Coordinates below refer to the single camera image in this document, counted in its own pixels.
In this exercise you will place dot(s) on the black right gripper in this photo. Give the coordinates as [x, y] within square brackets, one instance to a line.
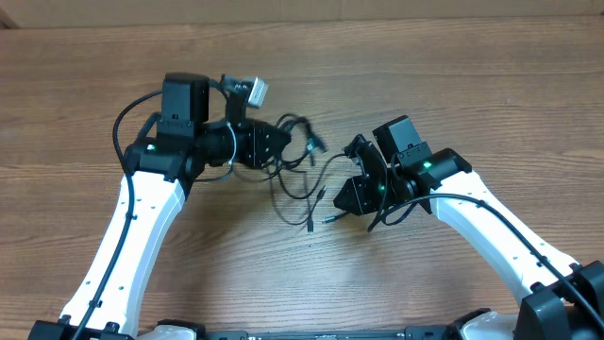
[370, 177]

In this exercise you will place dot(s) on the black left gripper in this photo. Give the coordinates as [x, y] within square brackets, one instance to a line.
[252, 143]

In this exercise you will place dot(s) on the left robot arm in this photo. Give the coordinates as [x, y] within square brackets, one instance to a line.
[202, 122]

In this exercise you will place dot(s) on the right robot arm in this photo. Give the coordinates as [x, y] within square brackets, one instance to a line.
[558, 297]

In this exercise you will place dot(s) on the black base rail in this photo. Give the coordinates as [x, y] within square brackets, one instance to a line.
[325, 334]

